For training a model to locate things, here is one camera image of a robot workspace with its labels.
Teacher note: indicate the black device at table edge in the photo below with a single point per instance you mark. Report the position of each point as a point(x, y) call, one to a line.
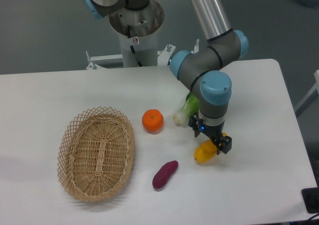
point(311, 200)

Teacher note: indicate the purple sweet potato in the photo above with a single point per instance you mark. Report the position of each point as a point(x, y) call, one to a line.
point(163, 175)

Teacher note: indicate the yellow mango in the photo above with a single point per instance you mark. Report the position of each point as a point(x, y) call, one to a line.
point(205, 151)

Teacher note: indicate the white frame at right edge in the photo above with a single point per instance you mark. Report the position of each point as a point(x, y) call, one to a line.
point(309, 97)

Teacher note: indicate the woven wicker basket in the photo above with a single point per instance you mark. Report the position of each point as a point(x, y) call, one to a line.
point(96, 154)

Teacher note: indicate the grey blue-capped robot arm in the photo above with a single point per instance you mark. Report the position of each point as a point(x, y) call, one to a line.
point(200, 72)

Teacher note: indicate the orange tangerine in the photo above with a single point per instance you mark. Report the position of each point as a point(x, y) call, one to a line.
point(152, 120)

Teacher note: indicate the white metal base frame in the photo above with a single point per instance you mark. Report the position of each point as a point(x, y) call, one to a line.
point(133, 55)

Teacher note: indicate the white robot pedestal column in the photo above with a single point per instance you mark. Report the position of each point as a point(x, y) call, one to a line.
point(138, 26)

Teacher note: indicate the green bok choy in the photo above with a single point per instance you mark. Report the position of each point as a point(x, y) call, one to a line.
point(191, 106)

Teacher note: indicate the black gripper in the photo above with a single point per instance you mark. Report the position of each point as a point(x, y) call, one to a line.
point(222, 142)

